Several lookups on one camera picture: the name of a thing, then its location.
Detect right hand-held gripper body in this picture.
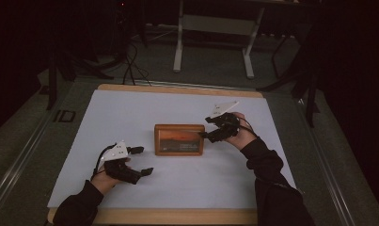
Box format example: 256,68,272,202
208,100,242,144

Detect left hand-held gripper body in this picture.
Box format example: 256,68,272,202
100,140,144,186

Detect wooden picture frame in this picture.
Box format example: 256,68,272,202
153,123,206,157

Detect person's left hand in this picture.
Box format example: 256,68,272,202
89,156,133,196

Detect person's right hand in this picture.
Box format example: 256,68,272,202
224,111,259,152

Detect white table mat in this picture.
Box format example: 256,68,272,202
47,89,298,210

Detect black metal stand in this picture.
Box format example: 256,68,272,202
256,27,323,129
45,43,116,111

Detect left hand-held gripper cable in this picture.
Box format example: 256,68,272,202
90,142,118,182

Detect hand-held gripper cable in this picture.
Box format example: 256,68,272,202
90,142,118,182
236,115,260,139

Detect right hand-held gripper cable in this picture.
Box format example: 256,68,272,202
236,115,260,139

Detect black rectangular floor bracket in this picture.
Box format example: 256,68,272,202
53,109,76,123

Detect black floor cables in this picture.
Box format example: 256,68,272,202
122,40,152,87

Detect white metal desk frame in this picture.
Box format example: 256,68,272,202
172,0,267,80

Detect metal floor rail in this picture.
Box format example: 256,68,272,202
293,97,356,226
0,105,60,215

